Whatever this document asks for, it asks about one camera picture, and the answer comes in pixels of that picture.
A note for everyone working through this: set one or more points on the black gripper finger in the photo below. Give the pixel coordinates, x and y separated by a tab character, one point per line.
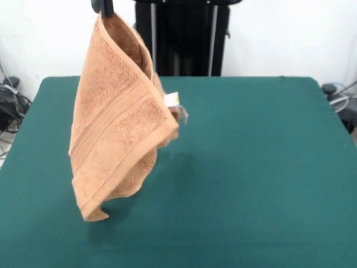
94	5
108	7

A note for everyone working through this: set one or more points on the peach terry towel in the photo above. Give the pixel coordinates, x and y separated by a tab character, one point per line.
111	111

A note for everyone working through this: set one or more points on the dark green table cloth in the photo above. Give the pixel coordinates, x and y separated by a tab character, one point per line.
251	181

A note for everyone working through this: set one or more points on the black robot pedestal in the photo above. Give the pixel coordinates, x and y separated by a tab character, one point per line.
189	42

